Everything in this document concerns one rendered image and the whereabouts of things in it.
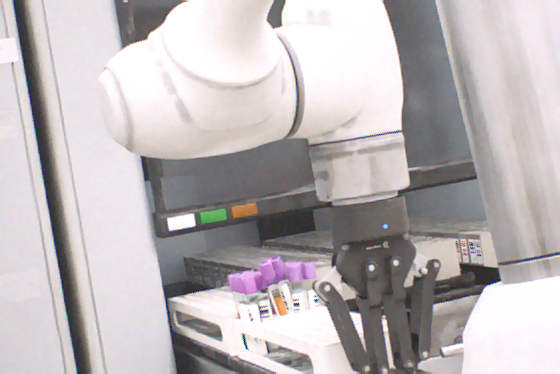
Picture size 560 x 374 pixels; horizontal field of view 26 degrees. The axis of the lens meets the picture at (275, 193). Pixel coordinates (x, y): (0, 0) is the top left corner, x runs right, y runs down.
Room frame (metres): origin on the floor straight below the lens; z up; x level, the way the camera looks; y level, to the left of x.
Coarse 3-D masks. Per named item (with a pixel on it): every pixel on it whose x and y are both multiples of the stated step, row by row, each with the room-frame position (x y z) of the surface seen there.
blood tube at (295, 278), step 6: (294, 270) 1.45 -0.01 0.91; (300, 270) 1.45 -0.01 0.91; (294, 276) 1.45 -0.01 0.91; (300, 276) 1.45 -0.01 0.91; (294, 282) 1.45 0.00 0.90; (300, 282) 1.45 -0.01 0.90; (294, 288) 1.45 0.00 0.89; (300, 288) 1.45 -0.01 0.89; (294, 294) 1.45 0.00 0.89; (300, 294) 1.45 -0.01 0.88; (294, 300) 1.45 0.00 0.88; (300, 300) 1.45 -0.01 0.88; (294, 306) 1.45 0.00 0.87; (300, 306) 1.45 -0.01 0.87
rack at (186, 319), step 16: (224, 288) 1.80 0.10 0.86; (176, 304) 1.73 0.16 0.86; (192, 304) 1.67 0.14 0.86; (208, 304) 1.64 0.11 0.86; (224, 304) 1.62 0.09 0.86; (176, 320) 1.75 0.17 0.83; (192, 320) 1.78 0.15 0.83; (208, 320) 1.58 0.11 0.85; (224, 320) 1.51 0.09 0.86; (192, 336) 1.67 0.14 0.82; (208, 336) 1.71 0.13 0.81; (224, 336) 1.52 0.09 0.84
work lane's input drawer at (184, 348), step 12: (180, 336) 1.71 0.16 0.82; (180, 348) 1.69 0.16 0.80; (192, 348) 1.65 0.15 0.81; (204, 348) 1.59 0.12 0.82; (180, 360) 1.68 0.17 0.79; (192, 360) 1.62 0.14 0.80; (204, 360) 1.56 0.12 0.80; (216, 360) 1.55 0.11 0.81; (228, 360) 1.49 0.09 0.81; (240, 360) 1.46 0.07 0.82; (180, 372) 1.69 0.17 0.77; (192, 372) 1.63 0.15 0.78; (204, 372) 1.57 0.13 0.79; (216, 372) 1.51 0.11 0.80; (228, 372) 1.46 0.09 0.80; (240, 372) 1.45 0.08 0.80; (252, 372) 1.41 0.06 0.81; (264, 372) 1.36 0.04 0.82; (420, 372) 1.23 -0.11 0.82
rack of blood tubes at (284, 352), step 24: (288, 312) 1.46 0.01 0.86; (312, 312) 1.42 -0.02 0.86; (240, 336) 1.45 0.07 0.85; (264, 336) 1.36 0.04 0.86; (288, 336) 1.29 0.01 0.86; (312, 336) 1.27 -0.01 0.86; (336, 336) 1.25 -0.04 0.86; (360, 336) 1.22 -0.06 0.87; (264, 360) 1.38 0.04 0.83; (288, 360) 1.37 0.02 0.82; (312, 360) 1.23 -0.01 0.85; (336, 360) 1.20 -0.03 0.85
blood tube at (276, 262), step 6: (276, 258) 1.45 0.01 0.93; (276, 264) 1.44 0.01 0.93; (282, 264) 1.44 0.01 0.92; (276, 270) 1.44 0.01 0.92; (282, 270) 1.44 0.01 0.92; (276, 276) 1.44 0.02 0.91; (282, 276) 1.44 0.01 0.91; (282, 282) 1.45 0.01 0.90; (282, 288) 1.45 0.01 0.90; (288, 288) 1.45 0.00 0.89; (282, 294) 1.45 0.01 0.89; (288, 294) 1.45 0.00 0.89; (288, 300) 1.45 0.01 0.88; (288, 306) 1.46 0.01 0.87
